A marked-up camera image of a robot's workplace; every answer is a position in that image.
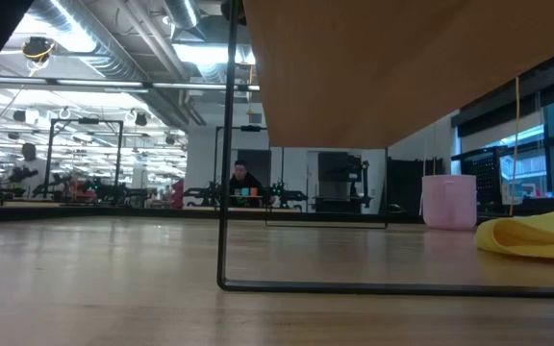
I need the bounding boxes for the pink plastic mug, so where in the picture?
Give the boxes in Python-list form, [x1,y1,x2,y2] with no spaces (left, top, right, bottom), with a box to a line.
[418,174,478,231]

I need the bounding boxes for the wooden shelf with black legs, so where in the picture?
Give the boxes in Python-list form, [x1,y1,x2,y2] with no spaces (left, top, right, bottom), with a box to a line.
[215,0,554,300]

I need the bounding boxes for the person at background table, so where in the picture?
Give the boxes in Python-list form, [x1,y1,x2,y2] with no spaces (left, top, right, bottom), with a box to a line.
[228,160,267,209]

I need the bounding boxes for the black cabinet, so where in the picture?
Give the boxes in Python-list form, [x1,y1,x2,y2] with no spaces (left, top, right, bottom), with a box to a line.
[314,151,375,213]

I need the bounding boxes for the red object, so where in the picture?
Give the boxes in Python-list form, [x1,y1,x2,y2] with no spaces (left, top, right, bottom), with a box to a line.
[170,178,186,210]

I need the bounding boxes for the background robot station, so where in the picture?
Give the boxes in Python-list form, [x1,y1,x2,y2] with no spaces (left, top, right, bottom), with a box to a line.
[31,117,153,206]

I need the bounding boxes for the black perforated panel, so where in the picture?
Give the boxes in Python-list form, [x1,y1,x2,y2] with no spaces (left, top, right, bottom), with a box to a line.
[461,147,503,213]

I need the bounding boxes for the person in white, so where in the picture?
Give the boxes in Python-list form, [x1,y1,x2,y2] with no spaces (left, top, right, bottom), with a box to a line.
[8,142,51,198]

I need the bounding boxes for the yellow cloth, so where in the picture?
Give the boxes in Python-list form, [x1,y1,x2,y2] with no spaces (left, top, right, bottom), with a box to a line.
[473,202,554,262]

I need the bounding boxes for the black aluminium table frame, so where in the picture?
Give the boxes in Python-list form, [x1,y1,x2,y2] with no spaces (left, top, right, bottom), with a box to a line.
[0,205,427,224]

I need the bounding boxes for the silver ventilation duct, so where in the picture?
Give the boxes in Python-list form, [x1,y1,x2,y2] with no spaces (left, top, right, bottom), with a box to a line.
[161,0,202,31]

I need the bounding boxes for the ceiling cable reel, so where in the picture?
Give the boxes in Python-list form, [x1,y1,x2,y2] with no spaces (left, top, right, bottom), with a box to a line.
[20,36,57,64]

